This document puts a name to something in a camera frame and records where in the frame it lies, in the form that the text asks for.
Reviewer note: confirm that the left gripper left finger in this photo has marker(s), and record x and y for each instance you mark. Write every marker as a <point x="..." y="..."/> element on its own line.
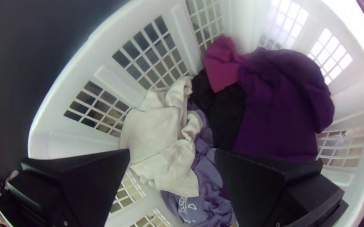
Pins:
<point x="74" y="189"/>

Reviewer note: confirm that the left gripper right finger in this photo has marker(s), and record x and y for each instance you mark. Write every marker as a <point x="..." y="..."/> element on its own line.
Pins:
<point x="273" y="192"/>

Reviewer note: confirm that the white t-shirt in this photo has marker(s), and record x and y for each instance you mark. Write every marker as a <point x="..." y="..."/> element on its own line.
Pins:
<point x="156" y="138"/>

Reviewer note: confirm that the white laundry basket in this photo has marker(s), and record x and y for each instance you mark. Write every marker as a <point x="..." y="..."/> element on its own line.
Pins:
<point x="74" y="145"/>

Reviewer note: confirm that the heap of clothes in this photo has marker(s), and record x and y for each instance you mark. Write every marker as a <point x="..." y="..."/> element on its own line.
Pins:
<point x="279" y="110"/>

